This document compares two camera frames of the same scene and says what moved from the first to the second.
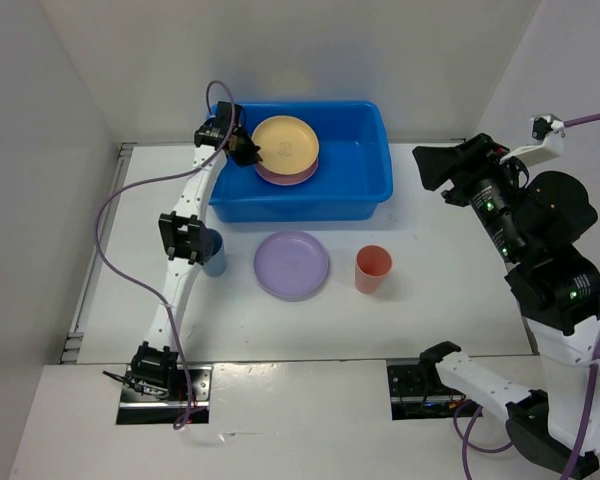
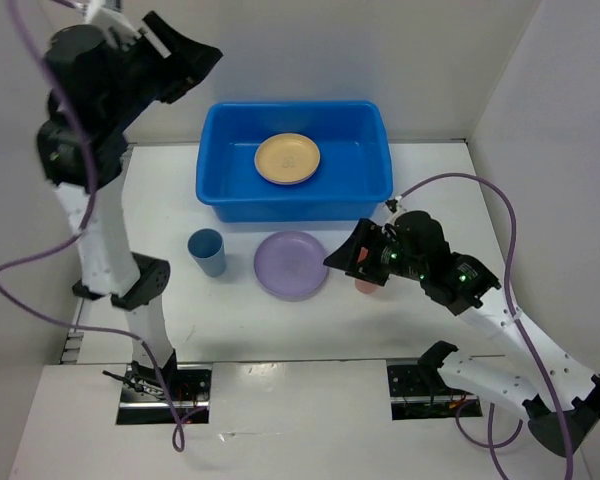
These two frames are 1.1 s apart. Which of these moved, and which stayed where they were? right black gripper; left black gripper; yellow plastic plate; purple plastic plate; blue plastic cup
Moved: right black gripper; yellow plastic plate; left black gripper
Stayed: purple plastic plate; blue plastic cup
